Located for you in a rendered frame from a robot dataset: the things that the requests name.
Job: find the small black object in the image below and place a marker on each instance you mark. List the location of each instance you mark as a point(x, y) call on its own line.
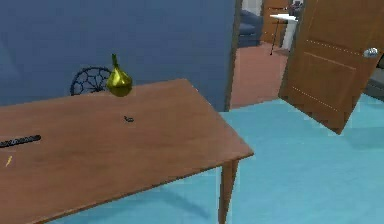
point(128, 118)

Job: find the yellow-green round vase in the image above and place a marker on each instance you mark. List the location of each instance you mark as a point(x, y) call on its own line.
point(119, 80)

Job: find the brown wooden table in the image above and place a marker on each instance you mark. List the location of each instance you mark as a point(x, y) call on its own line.
point(110, 150)

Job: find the blue armchair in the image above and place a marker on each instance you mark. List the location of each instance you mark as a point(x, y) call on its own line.
point(249, 28)

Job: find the white table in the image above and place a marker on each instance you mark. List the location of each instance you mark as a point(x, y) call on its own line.
point(285, 26)

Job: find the brown wooden room door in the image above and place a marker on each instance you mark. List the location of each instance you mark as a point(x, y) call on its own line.
point(330, 63)

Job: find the black remote control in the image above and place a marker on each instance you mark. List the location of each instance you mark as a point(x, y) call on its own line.
point(20, 140)

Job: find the small yellow pencil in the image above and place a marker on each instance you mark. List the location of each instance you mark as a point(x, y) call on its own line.
point(8, 161)

